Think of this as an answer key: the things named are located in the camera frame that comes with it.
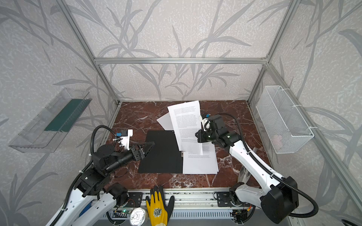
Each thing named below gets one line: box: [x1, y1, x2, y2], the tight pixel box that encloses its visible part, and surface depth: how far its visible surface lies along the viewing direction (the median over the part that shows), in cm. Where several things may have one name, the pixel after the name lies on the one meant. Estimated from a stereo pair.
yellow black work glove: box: [145, 185, 175, 226], surface depth 72 cm
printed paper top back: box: [167, 100, 204, 156], surface depth 83 cm
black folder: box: [137, 129, 183, 174], surface depth 88 cm
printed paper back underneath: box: [156, 112, 174, 131], surface depth 111 cm
